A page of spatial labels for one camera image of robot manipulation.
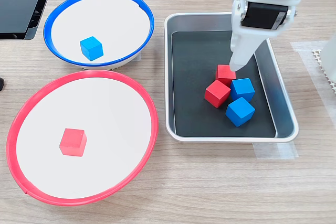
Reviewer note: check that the small black object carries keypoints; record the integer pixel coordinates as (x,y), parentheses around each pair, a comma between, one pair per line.
(1,83)

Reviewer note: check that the steel tray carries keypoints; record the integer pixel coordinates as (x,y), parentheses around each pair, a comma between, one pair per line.
(283,119)

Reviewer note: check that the blue cube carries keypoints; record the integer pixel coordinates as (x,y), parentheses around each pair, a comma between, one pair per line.
(239,111)
(91,48)
(242,89)

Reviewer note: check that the black tray mat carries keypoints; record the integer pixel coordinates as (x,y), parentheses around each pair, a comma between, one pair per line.
(194,77)

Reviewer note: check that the white plate red rim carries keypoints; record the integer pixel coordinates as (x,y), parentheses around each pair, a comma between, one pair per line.
(110,119)

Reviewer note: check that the red cube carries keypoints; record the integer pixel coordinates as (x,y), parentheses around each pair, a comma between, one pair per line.
(223,75)
(72,142)
(216,94)

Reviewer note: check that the clear tape strip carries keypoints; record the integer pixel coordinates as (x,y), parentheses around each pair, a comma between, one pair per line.
(275,151)

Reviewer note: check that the pale perforated base plate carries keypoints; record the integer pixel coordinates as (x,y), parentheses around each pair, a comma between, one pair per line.
(319,61)

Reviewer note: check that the black laptop computer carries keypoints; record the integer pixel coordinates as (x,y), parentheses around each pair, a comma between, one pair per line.
(18,11)

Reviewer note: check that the white plate blue rim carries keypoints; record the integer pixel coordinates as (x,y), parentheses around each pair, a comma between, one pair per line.
(118,19)

